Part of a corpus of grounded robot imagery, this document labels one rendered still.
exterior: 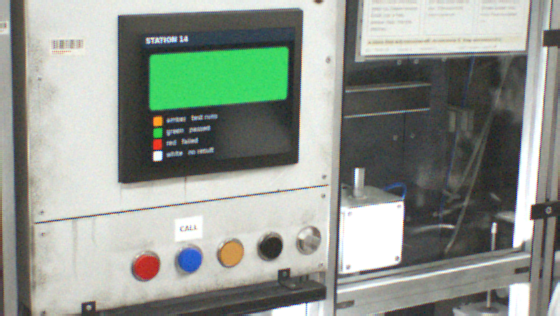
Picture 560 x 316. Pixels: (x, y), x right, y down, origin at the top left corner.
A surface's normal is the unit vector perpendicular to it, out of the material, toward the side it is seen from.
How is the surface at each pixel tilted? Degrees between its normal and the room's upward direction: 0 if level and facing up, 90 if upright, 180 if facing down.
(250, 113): 90
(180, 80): 90
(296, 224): 90
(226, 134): 90
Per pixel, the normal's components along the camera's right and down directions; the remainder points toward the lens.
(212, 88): 0.53, 0.21
